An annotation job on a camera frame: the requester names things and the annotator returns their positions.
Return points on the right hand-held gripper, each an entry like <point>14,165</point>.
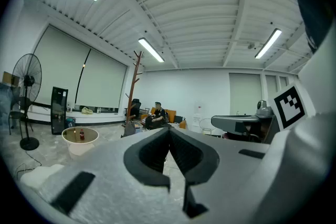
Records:
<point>288,107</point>

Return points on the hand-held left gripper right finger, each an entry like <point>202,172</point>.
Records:
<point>225,165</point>

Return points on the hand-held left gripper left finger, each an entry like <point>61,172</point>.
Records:
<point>105,178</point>

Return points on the brown wooden coat rack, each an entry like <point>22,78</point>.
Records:
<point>136,78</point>

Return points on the gray roller blind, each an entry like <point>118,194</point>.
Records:
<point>245,91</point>

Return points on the white water dispenser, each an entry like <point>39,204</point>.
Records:
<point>198,119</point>

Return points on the round white side table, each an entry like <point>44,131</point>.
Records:
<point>78,149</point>

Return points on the red drink bottle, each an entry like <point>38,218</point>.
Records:
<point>82,136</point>

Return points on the grey garment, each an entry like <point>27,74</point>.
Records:
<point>128,129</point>

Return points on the clear plastic storage box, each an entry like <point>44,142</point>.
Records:
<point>138,128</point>

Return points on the orange sofa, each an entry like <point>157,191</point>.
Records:
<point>172,114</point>

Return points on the pale yellow cloth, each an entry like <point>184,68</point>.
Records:
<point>87,111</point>

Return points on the black office chair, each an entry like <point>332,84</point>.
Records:
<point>136,105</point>

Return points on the tall black cabinet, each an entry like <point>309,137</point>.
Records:
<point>59,112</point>

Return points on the white window roller blind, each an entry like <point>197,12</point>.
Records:
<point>105,81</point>
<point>60,68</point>

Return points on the black metal chair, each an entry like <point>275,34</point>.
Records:
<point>23,101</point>

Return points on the black standing fan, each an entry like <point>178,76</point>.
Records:
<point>28,80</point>

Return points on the person's black clothing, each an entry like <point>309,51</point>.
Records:
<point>315,8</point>

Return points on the brown cardboard box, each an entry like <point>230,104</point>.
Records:
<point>8,77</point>

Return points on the gripper-mounted fisheye camera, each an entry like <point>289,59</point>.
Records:
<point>262,107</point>

